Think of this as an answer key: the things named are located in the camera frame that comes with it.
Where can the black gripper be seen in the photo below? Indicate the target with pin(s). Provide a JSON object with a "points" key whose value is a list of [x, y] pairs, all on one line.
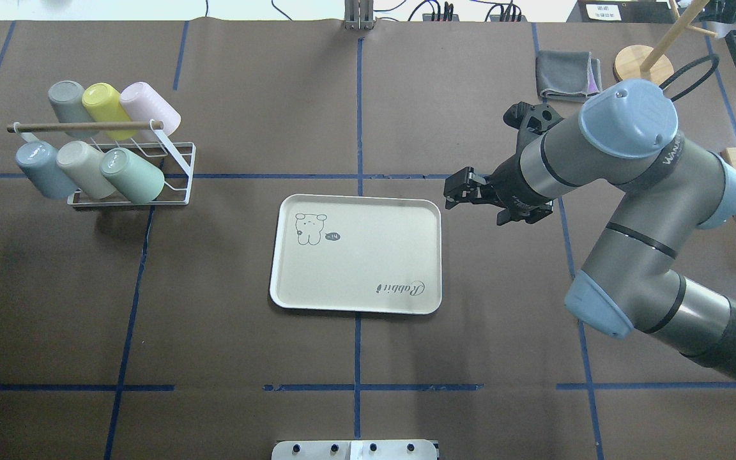
{"points": [[510, 186]]}

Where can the cream rabbit tray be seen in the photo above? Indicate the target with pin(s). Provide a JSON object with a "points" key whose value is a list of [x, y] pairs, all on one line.
{"points": [[357, 254]]}

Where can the green cup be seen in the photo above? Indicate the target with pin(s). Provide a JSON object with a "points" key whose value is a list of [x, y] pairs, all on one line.
{"points": [[134, 177]]}

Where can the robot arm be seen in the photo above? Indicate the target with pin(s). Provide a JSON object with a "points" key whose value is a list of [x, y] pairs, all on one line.
{"points": [[629, 136]]}

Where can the pink cup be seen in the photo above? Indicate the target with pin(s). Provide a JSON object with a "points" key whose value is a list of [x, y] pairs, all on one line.
{"points": [[142, 103]]}

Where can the yellow cup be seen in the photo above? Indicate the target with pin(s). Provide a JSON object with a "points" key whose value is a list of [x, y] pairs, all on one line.
{"points": [[102, 102]]}

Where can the beige cup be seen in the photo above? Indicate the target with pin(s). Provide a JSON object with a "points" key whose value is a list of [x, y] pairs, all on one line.
{"points": [[81, 163]]}

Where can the grey cup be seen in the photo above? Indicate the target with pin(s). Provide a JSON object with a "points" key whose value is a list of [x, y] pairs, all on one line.
{"points": [[65, 98]]}

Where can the blue cup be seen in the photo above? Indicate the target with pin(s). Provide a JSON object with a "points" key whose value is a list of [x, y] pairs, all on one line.
{"points": [[37, 160]]}

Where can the folded grey cloth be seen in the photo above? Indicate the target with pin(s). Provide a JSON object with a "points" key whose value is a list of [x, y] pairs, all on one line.
{"points": [[565, 75]]}

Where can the black power strip box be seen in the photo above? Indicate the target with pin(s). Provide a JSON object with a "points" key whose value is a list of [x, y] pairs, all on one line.
{"points": [[651, 12]]}

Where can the wooden mug tree stand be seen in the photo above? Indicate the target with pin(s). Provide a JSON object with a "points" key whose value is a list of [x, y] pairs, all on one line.
{"points": [[652, 64]]}

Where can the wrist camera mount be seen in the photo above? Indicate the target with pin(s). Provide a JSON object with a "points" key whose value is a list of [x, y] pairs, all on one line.
{"points": [[531, 121]]}

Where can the aluminium frame post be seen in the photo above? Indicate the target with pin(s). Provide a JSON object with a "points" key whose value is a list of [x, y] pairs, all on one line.
{"points": [[359, 15]]}

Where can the pedestal base plate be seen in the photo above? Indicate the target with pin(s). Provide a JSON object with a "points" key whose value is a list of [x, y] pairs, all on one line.
{"points": [[356, 449]]}

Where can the white wire cup rack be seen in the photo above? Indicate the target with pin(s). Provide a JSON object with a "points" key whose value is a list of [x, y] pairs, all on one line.
{"points": [[176, 160]]}

